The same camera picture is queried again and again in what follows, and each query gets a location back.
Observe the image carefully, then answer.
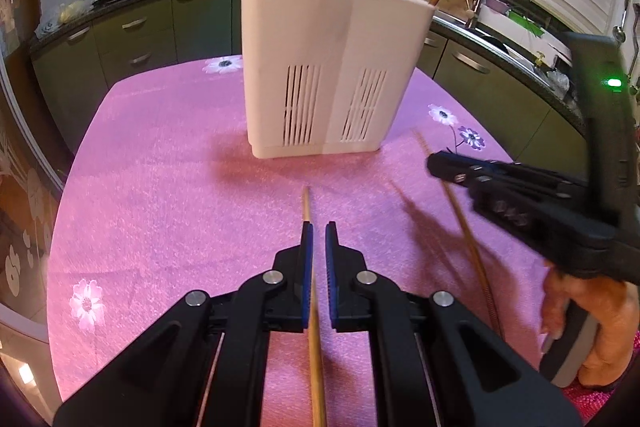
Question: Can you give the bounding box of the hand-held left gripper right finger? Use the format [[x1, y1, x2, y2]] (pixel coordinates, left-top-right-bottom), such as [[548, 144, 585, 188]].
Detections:
[[325, 222, 583, 427]]

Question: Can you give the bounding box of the hanging dark ladle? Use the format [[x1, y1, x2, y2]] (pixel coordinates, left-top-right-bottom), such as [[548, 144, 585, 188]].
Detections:
[[612, 0, 629, 44]]

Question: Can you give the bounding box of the steel sink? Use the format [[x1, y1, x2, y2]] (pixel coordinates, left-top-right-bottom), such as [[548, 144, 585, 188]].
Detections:
[[432, 8, 532, 58]]

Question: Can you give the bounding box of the green tray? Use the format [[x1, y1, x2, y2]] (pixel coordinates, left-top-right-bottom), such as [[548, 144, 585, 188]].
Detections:
[[504, 9, 544, 38]]

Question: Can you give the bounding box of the white plastic bag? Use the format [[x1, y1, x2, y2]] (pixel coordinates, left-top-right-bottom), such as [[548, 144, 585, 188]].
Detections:
[[36, 0, 94, 38]]

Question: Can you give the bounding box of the pink floral tablecloth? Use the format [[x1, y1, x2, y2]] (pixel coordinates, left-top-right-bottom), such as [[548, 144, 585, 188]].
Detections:
[[46, 56, 567, 427]]

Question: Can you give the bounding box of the person's right forearm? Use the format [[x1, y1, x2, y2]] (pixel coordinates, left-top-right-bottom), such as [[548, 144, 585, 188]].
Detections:
[[562, 329, 640, 425]]

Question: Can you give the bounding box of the black basin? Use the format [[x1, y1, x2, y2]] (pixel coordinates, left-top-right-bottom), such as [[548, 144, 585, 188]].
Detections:
[[472, 32, 509, 54]]

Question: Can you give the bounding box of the person's right hand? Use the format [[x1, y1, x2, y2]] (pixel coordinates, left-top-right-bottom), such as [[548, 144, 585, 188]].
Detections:
[[541, 267, 640, 390]]

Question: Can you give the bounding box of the white plastic utensil holder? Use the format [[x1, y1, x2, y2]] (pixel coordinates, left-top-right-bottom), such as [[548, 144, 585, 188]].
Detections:
[[237, 0, 437, 160]]

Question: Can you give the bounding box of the clear plastic bag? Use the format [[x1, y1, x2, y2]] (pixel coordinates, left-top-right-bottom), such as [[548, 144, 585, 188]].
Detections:
[[547, 69, 572, 91]]

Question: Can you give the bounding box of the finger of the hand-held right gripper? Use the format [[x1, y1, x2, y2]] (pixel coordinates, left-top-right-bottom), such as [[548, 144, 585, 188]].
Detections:
[[469, 183, 619, 260], [426, 150, 590, 202]]

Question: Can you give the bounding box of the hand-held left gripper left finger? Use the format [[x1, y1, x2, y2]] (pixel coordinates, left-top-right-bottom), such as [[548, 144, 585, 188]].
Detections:
[[52, 221, 316, 427]]

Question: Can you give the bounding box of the green lower cabinet row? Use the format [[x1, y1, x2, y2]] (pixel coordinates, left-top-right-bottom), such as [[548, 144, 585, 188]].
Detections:
[[414, 13, 589, 168], [29, 0, 242, 108]]

